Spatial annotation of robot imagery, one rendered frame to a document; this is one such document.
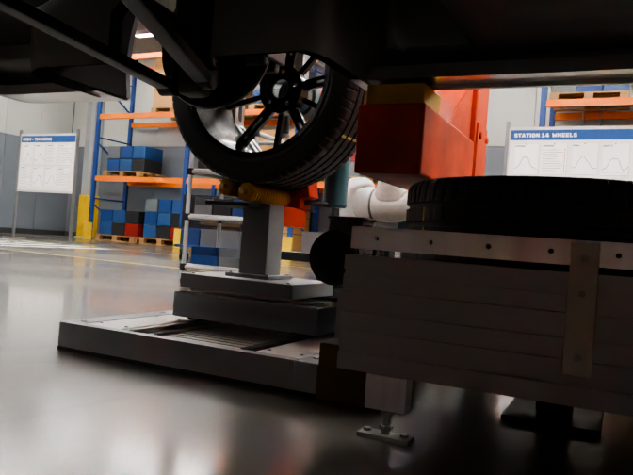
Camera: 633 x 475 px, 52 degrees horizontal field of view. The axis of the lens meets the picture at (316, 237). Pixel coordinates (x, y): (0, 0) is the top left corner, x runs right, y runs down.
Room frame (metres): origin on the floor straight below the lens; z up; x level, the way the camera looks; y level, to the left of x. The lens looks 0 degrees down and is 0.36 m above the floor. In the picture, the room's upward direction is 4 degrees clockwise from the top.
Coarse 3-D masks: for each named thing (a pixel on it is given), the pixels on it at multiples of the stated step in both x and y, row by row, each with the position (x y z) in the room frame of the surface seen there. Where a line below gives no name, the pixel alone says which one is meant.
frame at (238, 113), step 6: (240, 108) 2.37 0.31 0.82; (234, 114) 2.33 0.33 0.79; (240, 114) 2.37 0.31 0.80; (234, 120) 2.33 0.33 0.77; (240, 120) 2.37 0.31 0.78; (240, 126) 2.35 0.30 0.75; (240, 132) 2.32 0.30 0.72; (252, 144) 2.31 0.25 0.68; (252, 150) 2.29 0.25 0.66; (258, 150) 2.33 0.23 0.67
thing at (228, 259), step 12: (264, 144) 4.36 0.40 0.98; (192, 156) 4.15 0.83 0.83; (192, 168) 4.16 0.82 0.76; (204, 168) 4.16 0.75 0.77; (204, 204) 4.28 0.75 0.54; (192, 216) 4.13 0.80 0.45; (204, 216) 4.09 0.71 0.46; (216, 216) 4.08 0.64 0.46; (228, 216) 4.04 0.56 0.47; (240, 216) 4.03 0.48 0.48; (192, 252) 4.19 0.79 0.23; (204, 252) 4.31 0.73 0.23; (216, 252) 4.43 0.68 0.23; (228, 252) 4.18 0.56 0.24; (180, 264) 4.15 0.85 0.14; (192, 264) 4.14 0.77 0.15; (204, 264) 4.14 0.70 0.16; (216, 264) 4.10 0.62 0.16; (228, 264) 4.06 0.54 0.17
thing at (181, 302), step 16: (192, 288) 2.08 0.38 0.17; (176, 304) 2.02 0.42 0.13; (192, 304) 1.99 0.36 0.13; (208, 304) 1.97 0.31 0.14; (224, 304) 1.94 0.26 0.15; (240, 304) 1.92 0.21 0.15; (256, 304) 1.90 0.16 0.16; (272, 304) 1.87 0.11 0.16; (288, 304) 1.91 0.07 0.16; (304, 304) 1.91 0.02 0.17; (320, 304) 1.89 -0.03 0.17; (336, 304) 1.95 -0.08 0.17; (208, 320) 2.03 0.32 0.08; (224, 320) 1.94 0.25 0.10; (240, 320) 1.92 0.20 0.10; (256, 320) 1.89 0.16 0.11; (272, 320) 1.87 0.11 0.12; (288, 320) 1.85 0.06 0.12; (304, 320) 1.83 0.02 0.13; (320, 320) 1.83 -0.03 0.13
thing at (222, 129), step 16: (288, 64) 2.17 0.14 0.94; (304, 64) 2.14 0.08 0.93; (272, 80) 2.16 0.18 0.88; (288, 80) 2.13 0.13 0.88; (304, 80) 2.14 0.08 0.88; (320, 80) 2.12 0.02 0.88; (256, 96) 2.22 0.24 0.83; (272, 96) 2.16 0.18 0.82; (288, 96) 2.13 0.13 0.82; (304, 96) 2.14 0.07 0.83; (320, 96) 1.90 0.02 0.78; (208, 112) 2.16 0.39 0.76; (224, 112) 2.26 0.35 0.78; (272, 112) 2.19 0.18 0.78; (288, 112) 2.15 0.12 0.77; (208, 128) 2.09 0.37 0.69; (224, 128) 2.21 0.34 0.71; (256, 128) 2.21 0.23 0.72; (304, 128) 1.92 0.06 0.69; (224, 144) 2.06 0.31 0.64; (240, 144) 2.22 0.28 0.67; (288, 144) 1.94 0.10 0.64
